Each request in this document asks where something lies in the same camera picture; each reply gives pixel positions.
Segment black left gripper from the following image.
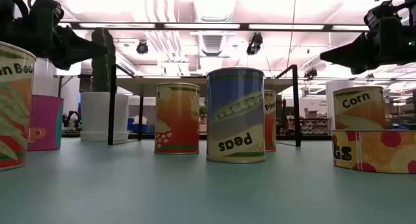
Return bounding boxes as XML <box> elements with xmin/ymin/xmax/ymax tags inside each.
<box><xmin>28</xmin><ymin>21</ymin><xmax>109</xmax><ymax>71</ymax></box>

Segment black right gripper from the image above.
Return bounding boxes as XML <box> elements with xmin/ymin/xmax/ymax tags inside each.
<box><xmin>320</xmin><ymin>16</ymin><xmax>407</xmax><ymax>76</ymax></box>

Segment corn can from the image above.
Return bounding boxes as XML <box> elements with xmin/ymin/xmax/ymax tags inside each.
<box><xmin>332</xmin><ymin>86</ymin><xmax>387</xmax><ymax>131</ymax></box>

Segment pink chicken soup can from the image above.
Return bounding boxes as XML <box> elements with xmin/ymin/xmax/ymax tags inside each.
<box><xmin>27</xmin><ymin>94</ymin><xmax>64</xmax><ymax>152</ymax></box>

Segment green beans can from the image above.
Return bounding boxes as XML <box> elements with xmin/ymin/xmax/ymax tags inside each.
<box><xmin>0</xmin><ymin>41</ymin><xmax>36</xmax><ymax>172</ymax></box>

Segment orange pineapple can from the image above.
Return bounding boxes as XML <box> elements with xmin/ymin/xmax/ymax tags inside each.
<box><xmin>263</xmin><ymin>89</ymin><xmax>278</xmax><ymax>153</ymax></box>

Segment orange can white dots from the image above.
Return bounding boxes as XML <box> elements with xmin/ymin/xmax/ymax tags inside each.
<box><xmin>154</xmin><ymin>82</ymin><xmax>201</xmax><ymax>155</ymax></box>

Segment wooden shelf black legs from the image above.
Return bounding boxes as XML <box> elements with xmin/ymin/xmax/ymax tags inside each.
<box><xmin>107</xmin><ymin>64</ymin><xmax>302</xmax><ymax>147</ymax></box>

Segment green cactus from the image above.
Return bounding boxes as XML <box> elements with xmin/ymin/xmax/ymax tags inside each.
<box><xmin>90</xmin><ymin>27</ymin><xmax>117</xmax><ymax>93</ymax></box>

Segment white pillar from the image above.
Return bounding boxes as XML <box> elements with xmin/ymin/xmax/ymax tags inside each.
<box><xmin>326</xmin><ymin>80</ymin><xmax>335</xmax><ymax>131</ymax></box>

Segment white plant pot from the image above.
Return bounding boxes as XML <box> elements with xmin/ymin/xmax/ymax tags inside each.
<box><xmin>79</xmin><ymin>92</ymin><xmax>130</xmax><ymax>142</ymax></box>

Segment blue storage bin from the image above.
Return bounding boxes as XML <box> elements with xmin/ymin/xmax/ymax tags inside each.
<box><xmin>127</xmin><ymin>117</ymin><xmax>155</xmax><ymax>134</ymax></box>

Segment black bar with LED strips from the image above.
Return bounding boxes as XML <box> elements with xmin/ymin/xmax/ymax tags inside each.
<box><xmin>57</xmin><ymin>21</ymin><xmax>373</xmax><ymax>32</ymax></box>

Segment green table mat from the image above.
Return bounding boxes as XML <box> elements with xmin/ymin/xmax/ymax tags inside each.
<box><xmin>0</xmin><ymin>138</ymin><xmax>416</xmax><ymax>224</ymax></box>

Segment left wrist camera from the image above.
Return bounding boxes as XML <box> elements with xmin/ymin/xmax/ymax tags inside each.
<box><xmin>32</xmin><ymin>0</ymin><xmax>65</xmax><ymax>26</ymax></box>

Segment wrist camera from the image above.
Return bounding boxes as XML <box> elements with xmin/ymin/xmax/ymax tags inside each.
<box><xmin>363</xmin><ymin>0</ymin><xmax>396</xmax><ymax>29</ymax></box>
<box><xmin>32</xmin><ymin>0</ymin><xmax>65</xmax><ymax>26</ymax></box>

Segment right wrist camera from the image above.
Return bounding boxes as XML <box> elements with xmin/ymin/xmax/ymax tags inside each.
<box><xmin>363</xmin><ymin>0</ymin><xmax>396</xmax><ymax>29</ymax></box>

